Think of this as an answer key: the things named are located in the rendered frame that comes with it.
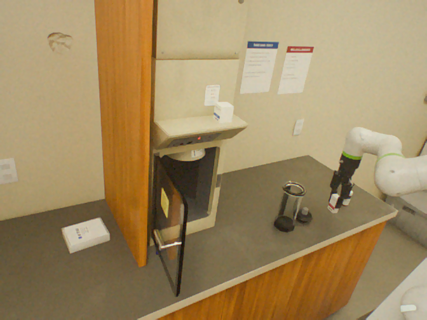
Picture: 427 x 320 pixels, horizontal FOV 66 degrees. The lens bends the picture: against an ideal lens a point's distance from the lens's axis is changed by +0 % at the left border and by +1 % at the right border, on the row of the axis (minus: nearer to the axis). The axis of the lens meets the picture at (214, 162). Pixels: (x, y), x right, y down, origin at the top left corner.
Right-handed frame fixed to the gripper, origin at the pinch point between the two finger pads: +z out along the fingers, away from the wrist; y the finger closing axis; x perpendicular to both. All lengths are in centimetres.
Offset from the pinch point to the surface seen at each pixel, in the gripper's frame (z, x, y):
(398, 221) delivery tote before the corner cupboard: 97, 164, -75
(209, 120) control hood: -47, -76, 7
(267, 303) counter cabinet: 44, -40, 20
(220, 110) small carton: -52, -73, 9
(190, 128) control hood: -47, -84, 13
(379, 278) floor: 104, 96, -22
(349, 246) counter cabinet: 27.2, 13.2, 7.3
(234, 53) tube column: -69, -67, 0
